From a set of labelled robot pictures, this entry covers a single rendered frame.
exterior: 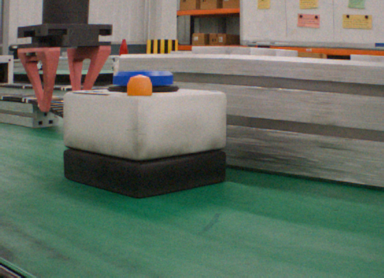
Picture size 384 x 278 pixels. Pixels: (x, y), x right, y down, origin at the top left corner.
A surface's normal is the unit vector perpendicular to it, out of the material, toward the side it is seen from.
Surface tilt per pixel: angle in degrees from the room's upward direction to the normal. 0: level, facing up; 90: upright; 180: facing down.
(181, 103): 90
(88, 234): 0
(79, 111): 90
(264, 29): 90
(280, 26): 90
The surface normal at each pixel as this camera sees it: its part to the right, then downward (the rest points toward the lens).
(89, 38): 0.72, 0.09
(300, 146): -0.69, 0.07
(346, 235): 0.01, -0.99
